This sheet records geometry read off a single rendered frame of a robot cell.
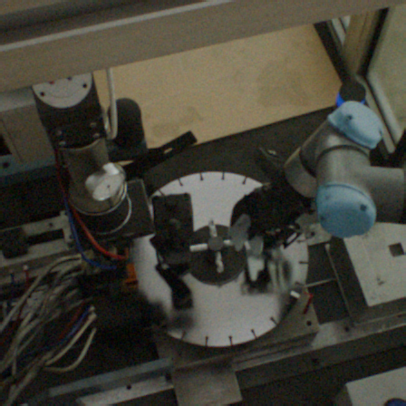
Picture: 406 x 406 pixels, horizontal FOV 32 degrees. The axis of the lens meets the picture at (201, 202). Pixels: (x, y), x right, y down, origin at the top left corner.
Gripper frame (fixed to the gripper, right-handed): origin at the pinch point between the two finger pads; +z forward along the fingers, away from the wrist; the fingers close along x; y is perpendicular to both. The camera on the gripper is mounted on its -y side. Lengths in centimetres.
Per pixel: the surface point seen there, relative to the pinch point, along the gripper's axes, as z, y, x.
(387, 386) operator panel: 0.1, 24.2, 27.7
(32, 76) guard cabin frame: -74, 56, -57
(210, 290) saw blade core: 7.0, 7.4, -1.7
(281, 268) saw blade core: 0.1, 4.5, 9.1
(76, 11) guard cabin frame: -76, 56, -57
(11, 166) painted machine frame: 11.6, -12.7, -37.2
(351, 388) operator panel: 3.2, 23.9, 22.3
